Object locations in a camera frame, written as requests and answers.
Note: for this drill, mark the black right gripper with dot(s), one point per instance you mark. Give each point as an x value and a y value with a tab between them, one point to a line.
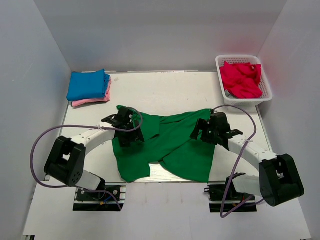
202	124

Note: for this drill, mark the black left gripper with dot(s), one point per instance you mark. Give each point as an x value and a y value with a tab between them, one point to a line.
137	135

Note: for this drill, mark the green t shirt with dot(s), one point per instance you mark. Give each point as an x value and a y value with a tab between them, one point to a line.
167	142

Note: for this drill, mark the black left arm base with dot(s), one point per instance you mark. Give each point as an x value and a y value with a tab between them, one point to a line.
112	199

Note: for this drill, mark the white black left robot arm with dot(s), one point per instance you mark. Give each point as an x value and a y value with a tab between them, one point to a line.
67	158

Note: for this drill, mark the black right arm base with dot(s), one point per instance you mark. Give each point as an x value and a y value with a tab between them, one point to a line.
215	194

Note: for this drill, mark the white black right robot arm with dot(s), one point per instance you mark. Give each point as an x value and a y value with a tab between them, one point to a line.
278	179

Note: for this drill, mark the folded pink t shirt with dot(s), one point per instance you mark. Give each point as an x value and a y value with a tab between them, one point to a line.
106	97

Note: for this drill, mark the crumpled red t shirt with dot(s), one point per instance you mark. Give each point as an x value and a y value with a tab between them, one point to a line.
242	80

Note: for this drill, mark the white plastic basket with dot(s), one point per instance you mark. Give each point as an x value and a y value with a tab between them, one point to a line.
264	84

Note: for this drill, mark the folded blue t shirt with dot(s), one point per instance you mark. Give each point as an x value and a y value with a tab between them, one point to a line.
87	85

